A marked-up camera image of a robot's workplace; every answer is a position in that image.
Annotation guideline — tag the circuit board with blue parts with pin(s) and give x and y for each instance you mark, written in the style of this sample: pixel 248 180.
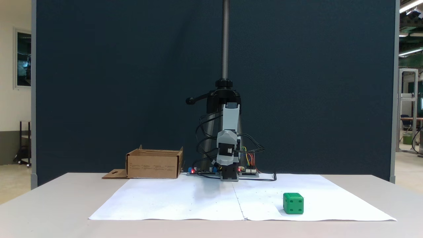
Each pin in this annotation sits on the circuit board with blue parts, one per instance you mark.
pixel 201 172

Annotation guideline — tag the black and grey tripod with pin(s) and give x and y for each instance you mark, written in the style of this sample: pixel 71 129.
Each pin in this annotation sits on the black and grey tripod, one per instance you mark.
pixel 225 49

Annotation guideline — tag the green dice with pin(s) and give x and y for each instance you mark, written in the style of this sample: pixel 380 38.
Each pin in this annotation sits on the green dice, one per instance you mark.
pixel 293 203

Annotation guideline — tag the framed wall window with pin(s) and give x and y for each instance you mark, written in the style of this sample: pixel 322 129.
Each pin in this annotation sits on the framed wall window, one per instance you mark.
pixel 23 59

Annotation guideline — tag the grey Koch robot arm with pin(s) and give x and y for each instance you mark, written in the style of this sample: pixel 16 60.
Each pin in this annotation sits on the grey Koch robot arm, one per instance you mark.
pixel 230 119

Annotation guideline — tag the green bin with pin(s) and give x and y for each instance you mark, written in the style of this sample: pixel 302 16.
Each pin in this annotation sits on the green bin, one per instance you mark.
pixel 407 138

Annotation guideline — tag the brown cardboard box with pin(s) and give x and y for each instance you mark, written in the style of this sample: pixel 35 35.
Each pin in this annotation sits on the brown cardboard box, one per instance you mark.
pixel 152 167

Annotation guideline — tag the aluminium frame rack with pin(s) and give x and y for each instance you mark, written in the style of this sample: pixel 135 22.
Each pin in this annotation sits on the aluminium frame rack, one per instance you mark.
pixel 400 109

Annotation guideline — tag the dark blue partition panel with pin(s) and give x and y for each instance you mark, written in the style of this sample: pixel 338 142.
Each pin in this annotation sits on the dark blue partition panel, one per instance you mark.
pixel 115 82

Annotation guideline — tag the white paper sheet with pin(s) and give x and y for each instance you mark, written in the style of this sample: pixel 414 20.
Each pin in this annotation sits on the white paper sheet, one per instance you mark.
pixel 172 198
pixel 330 198

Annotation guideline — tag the black wheeled cart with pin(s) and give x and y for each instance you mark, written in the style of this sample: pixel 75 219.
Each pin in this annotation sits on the black wheeled cart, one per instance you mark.
pixel 24 145

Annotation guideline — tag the ceiling light strip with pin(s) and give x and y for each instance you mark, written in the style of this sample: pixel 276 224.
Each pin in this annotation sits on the ceiling light strip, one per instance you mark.
pixel 411 5
pixel 409 52

